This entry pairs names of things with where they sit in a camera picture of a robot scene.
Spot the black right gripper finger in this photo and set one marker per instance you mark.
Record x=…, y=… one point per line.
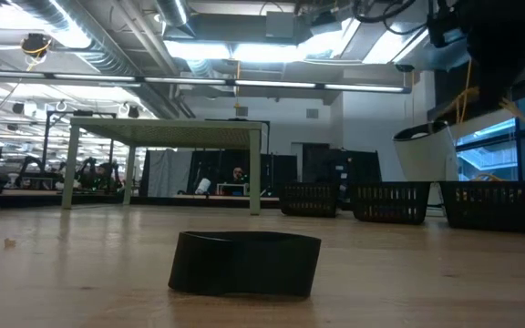
x=492, y=86

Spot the black mesh plastic basket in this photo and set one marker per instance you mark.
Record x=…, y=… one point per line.
x=495, y=218
x=308, y=200
x=390, y=214

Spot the wide black rubber band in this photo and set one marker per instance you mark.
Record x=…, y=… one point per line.
x=244, y=269

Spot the white cylindrical device black rim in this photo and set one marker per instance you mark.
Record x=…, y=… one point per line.
x=422, y=155

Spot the black partition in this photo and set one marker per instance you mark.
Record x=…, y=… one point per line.
x=349, y=164
x=217, y=166

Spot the grey ceiling box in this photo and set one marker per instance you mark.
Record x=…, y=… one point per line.
x=280, y=25

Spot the long ceiling light bar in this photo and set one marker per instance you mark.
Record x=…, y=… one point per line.
x=271, y=84

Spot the person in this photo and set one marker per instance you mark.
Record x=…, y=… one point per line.
x=238, y=174

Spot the white cylindrical background object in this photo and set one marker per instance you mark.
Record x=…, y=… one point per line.
x=203, y=186

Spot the green perforated metal shelf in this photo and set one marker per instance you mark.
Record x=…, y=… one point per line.
x=167, y=125

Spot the grey curtain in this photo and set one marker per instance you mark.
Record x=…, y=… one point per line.
x=167, y=173

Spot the background robot station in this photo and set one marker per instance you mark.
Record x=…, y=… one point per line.
x=91, y=171

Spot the small tan crumb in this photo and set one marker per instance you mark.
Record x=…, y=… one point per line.
x=9, y=242

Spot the black table frame rails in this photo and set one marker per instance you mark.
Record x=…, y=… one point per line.
x=25, y=200

